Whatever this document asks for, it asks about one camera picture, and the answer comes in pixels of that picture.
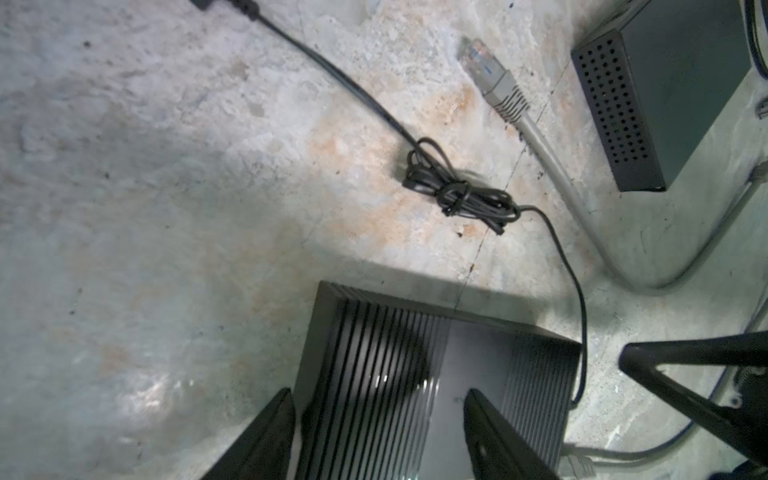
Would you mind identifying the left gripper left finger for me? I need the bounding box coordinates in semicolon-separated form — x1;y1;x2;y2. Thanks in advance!
201;388;296;480

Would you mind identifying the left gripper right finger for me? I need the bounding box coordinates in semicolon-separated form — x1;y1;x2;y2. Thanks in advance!
463;389;557;480

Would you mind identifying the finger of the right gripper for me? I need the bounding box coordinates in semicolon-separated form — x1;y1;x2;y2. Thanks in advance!
619;331;767;465

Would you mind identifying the ribbed black network switch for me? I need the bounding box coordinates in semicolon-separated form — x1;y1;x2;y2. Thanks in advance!
293;282;581;479

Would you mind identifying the black power adapter cable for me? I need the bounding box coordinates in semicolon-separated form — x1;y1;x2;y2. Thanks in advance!
190;0;589;409

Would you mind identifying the lower grey ethernet cable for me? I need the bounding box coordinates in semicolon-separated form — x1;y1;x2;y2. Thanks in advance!
560;281;768;478

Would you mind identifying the grey ethernet cable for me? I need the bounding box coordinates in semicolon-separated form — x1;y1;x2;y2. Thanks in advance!
457;37;768;296
560;281;768;478

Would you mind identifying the upper grey ethernet cable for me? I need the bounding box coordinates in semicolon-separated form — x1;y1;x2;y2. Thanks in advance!
457;37;768;296

